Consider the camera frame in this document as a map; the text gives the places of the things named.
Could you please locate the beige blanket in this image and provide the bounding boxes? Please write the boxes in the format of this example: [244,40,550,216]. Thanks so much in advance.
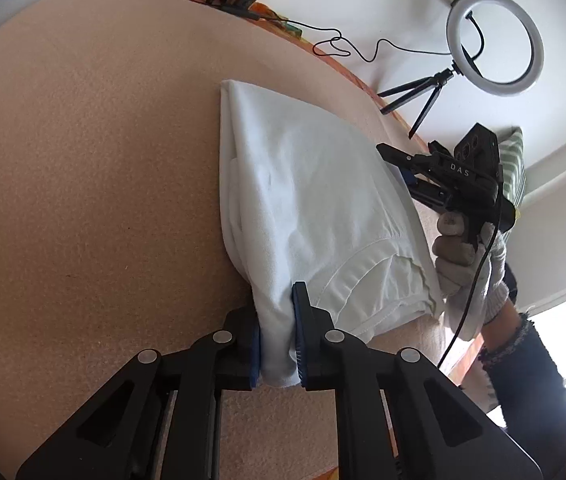
[0,0,470,480]

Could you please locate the thick black gripper cable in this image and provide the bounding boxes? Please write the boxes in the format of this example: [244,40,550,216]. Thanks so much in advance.
[436,159,507,369]

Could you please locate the white t-shirt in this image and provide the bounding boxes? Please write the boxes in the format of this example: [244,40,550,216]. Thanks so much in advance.
[219,80,443,387]

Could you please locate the white ring light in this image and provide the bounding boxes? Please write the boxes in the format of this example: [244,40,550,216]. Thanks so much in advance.
[446,0,545,96]

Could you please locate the black sleeved right forearm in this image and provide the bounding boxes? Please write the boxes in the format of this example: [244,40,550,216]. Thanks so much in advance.
[480,314,566,479]

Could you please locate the black mini tripod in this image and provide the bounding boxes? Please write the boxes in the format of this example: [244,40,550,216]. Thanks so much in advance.
[376,62,460,140]

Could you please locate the white gloved right hand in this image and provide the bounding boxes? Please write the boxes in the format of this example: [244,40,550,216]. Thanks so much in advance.
[432,211,509,341]

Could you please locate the thin black cable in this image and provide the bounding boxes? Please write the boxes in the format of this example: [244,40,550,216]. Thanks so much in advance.
[67,0,457,64]

